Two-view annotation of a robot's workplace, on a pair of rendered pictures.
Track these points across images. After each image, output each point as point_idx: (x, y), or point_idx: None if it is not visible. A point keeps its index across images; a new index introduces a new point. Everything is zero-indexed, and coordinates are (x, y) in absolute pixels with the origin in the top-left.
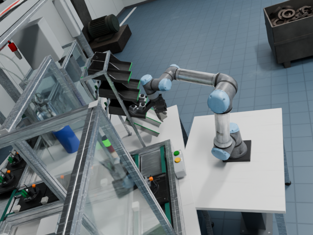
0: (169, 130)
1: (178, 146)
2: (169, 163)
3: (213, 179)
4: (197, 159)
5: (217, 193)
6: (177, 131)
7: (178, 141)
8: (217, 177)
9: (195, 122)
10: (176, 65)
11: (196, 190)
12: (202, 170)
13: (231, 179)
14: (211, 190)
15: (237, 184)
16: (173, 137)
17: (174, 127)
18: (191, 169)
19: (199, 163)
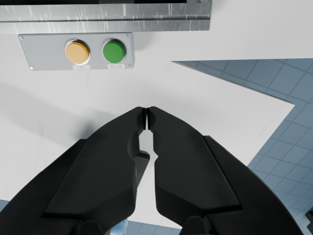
0: (299, 14)
1: (196, 41)
2: (68, 15)
3: (48, 117)
4: (121, 92)
5: (6, 119)
6: (270, 47)
7: (220, 43)
8: (51, 125)
9: (267, 105)
10: None
11: (14, 75)
12: (79, 98)
13: (45, 147)
14: (14, 109)
15: (31, 154)
16: (252, 26)
17: (296, 36)
18: (85, 72)
19: (103, 94)
